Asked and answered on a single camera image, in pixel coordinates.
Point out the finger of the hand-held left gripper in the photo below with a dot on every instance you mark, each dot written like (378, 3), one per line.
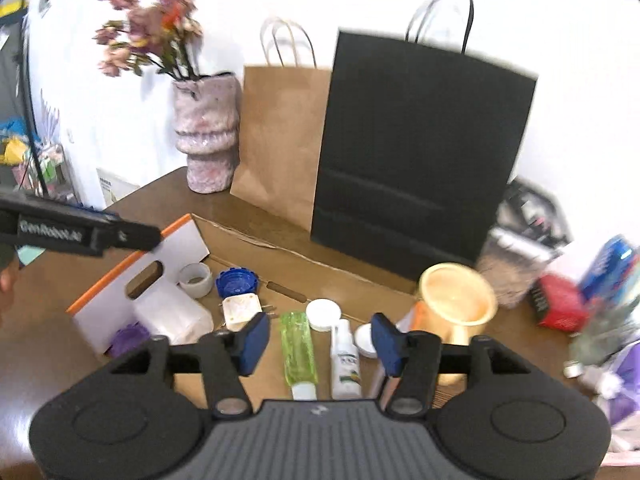
(132, 236)

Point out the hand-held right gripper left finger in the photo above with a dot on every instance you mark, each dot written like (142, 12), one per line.
(252, 342)

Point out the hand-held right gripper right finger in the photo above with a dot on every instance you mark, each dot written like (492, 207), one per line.
(385, 345)

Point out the white spray bottle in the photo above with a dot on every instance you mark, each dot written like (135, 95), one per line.
(345, 360)

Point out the green transparent tube bottle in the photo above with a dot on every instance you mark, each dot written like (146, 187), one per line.
(297, 345)

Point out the blue ribbed lid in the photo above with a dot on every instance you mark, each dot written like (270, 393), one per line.
(237, 282)

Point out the red cardboard box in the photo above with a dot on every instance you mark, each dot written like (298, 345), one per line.
(285, 270)

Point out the yellow plastic cup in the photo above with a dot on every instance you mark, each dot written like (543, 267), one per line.
(455, 300)

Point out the translucent plastic container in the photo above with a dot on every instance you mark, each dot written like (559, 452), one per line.
(170, 315)

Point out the purple ribbed lid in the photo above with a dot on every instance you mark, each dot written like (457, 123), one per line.
(131, 337)

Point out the small white cap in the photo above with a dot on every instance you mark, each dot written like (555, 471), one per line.
(364, 340)

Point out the white round cap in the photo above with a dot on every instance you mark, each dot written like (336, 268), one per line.
(321, 314)

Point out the colourful items pile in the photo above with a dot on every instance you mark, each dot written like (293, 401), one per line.
(12, 150)

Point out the black stand pole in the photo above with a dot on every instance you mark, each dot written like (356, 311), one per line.
(31, 110)

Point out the pink mottled vase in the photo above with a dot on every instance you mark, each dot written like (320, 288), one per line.
(207, 125)

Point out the brown paper bag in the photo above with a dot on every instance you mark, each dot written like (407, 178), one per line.
(280, 135)

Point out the small red box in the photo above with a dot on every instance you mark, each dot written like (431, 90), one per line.
(560, 305)

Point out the black paper bag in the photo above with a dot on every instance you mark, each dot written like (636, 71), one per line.
(415, 160)

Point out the clear glass bottle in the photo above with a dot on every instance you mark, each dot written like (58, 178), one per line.
(600, 335)

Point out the dried pink flowers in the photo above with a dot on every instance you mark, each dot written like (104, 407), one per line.
(170, 5)

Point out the blue drink can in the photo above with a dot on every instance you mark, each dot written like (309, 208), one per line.
(612, 265)

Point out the purple plastic bag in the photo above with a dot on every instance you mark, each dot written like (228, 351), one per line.
(625, 385)

